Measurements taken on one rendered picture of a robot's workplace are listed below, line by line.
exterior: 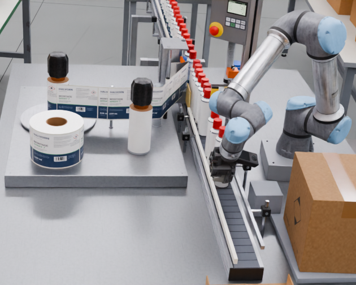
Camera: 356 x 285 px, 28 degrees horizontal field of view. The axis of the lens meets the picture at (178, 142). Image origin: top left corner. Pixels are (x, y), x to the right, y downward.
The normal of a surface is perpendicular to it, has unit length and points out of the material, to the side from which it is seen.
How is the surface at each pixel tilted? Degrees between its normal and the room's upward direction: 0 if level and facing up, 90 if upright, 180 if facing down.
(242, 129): 30
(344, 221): 90
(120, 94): 90
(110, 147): 0
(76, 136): 90
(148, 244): 0
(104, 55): 0
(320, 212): 90
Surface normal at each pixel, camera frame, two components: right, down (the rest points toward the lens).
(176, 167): 0.07, -0.88
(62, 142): 0.37, 0.46
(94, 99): 0.01, 0.47
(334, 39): 0.68, 0.25
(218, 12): -0.47, 0.38
